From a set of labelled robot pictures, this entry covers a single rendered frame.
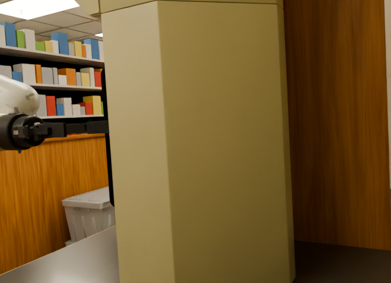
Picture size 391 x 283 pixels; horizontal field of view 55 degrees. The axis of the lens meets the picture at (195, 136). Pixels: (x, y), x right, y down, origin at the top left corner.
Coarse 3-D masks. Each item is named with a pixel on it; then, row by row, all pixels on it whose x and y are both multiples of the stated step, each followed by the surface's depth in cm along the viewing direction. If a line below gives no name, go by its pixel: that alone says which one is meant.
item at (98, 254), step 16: (80, 240) 95; (96, 240) 94; (112, 240) 93; (48, 256) 85; (64, 256) 84; (80, 256) 83; (96, 256) 83; (112, 256) 82; (304, 256) 76; (320, 256) 75; (336, 256) 75; (352, 256) 74; (368, 256) 74; (384, 256) 74; (16, 272) 77; (32, 272) 76; (48, 272) 76; (64, 272) 75; (80, 272) 75; (96, 272) 74; (112, 272) 74; (304, 272) 69; (320, 272) 68; (336, 272) 68; (352, 272) 67; (368, 272) 67; (384, 272) 67
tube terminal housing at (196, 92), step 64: (128, 0) 58; (192, 0) 57; (256, 0) 60; (128, 64) 58; (192, 64) 57; (256, 64) 60; (128, 128) 59; (192, 128) 57; (256, 128) 60; (128, 192) 60; (192, 192) 58; (256, 192) 61; (128, 256) 61; (192, 256) 58; (256, 256) 61
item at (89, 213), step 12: (96, 192) 312; (108, 192) 308; (72, 204) 281; (84, 204) 275; (96, 204) 270; (108, 204) 275; (72, 216) 284; (84, 216) 279; (96, 216) 273; (108, 216) 277; (72, 228) 287; (84, 228) 280; (96, 228) 275; (72, 240) 290
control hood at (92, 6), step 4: (76, 0) 63; (80, 0) 62; (84, 0) 62; (88, 0) 61; (92, 0) 61; (96, 0) 61; (80, 4) 62; (84, 4) 62; (88, 4) 61; (92, 4) 61; (96, 4) 61; (100, 4) 61; (84, 8) 62; (88, 8) 61; (92, 8) 61; (96, 8) 61; (100, 8) 61; (88, 12) 62; (92, 12) 61; (96, 12) 61; (100, 12) 61; (92, 16) 62; (96, 16) 62; (100, 16) 62
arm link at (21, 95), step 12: (0, 84) 103; (12, 84) 104; (24, 84) 106; (0, 96) 102; (12, 96) 102; (24, 96) 104; (36, 96) 107; (12, 108) 101; (24, 108) 103; (36, 108) 107
